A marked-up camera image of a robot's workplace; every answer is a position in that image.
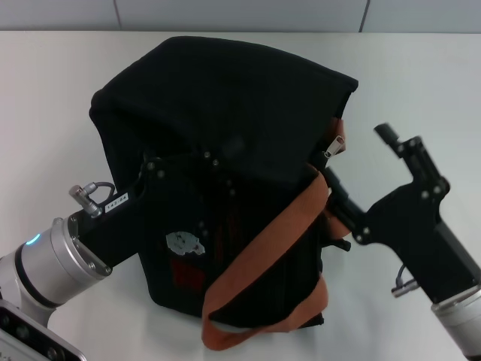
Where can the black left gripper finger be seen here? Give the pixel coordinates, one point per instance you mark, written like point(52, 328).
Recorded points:
point(219, 161)
point(208, 235)

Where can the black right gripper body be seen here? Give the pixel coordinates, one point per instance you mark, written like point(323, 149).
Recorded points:
point(413, 225)

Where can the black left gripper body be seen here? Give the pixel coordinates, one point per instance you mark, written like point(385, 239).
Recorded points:
point(127, 218)

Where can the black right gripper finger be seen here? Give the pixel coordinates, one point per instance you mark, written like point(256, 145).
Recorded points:
point(349, 207)
point(417, 158)

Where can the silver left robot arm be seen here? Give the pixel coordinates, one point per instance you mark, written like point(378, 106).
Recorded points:
point(49, 263)

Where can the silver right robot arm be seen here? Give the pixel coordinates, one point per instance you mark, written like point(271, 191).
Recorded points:
point(460, 319)

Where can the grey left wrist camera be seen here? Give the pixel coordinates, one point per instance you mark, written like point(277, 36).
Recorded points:
point(22, 334)

